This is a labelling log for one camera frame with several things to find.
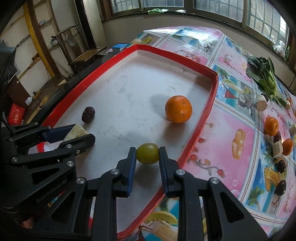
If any pale sugarcane piece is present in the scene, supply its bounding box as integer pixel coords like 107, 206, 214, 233
63, 124, 88, 142
273, 141, 283, 158

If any green grape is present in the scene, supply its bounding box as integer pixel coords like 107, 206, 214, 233
136, 143, 159, 165

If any dark purple plum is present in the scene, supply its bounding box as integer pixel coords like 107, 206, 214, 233
274, 180, 287, 196

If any orange mandarin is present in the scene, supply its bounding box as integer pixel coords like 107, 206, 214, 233
264, 116, 279, 137
282, 138, 293, 156
165, 95, 193, 123

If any large sugarcane chunk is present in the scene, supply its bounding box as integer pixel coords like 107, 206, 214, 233
255, 95, 267, 111

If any colourful fruit print tablecloth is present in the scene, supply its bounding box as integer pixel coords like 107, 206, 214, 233
132, 26, 295, 236

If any red rimmed white tray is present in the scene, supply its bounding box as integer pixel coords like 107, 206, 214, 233
28, 44, 219, 240

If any small jujube behind cube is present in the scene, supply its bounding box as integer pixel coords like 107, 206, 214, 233
273, 131, 281, 143

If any dark wooden chair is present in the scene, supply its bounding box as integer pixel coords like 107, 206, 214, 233
52, 23, 107, 75

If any pale cube chunk far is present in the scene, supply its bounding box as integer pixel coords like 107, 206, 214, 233
289, 123, 296, 137

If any blue sponge block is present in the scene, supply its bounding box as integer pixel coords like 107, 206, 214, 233
112, 43, 127, 50

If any dark jujube near vegetable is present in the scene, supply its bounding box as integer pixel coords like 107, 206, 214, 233
261, 93, 269, 102

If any green leafy vegetable bunch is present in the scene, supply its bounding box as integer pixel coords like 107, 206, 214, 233
245, 56, 287, 107

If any green cloth on sill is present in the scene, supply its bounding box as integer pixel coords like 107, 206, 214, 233
147, 8, 163, 15

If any white plastic bag on sill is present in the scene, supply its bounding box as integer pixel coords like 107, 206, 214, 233
273, 40, 285, 58

